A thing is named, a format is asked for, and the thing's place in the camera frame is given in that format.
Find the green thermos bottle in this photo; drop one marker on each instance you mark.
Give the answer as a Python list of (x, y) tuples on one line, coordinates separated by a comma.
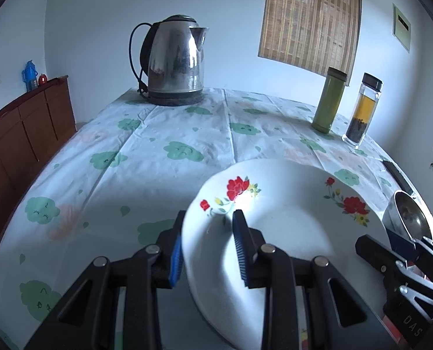
[(327, 102)]

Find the glass tea bottle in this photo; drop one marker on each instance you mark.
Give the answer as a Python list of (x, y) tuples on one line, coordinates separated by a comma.
[(362, 109)]

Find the black kettle base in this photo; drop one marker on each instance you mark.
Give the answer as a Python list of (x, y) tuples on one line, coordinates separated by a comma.
[(172, 99)]

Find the red apple ornament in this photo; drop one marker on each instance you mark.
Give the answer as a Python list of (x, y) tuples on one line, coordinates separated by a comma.
[(42, 79)]

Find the white tablecloth with green clouds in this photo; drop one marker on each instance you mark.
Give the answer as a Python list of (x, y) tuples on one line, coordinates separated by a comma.
[(165, 124)]

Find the stainless steel electric kettle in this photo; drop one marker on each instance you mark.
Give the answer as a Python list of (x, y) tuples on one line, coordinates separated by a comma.
[(172, 62)]

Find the bamboo window blind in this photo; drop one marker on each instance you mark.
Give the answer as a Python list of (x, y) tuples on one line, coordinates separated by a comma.
[(311, 18)]

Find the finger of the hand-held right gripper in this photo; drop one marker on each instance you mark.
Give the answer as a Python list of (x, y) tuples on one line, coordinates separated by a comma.
[(402, 237), (376, 253)]

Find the blue water bottle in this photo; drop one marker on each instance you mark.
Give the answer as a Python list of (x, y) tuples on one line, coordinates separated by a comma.
[(29, 76)]

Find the black smartphone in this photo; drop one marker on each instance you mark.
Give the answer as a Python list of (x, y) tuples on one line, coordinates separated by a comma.
[(396, 177)]

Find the framed wall panel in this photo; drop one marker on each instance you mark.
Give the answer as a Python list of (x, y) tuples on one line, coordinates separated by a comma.
[(401, 25)]

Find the brown wooden sideboard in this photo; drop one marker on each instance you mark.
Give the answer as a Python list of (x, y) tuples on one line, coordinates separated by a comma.
[(19, 127)]

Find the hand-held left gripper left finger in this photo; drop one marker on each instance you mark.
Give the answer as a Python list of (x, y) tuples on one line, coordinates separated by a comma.
[(175, 262)]

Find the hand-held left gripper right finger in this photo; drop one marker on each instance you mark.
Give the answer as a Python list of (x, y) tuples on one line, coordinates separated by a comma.
[(239, 244)]

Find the white plate with red flowers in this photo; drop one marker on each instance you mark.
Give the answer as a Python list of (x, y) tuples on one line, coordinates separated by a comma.
[(293, 218)]

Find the stainless steel bowl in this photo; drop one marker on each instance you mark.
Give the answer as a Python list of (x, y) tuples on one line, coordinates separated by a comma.
[(407, 215)]

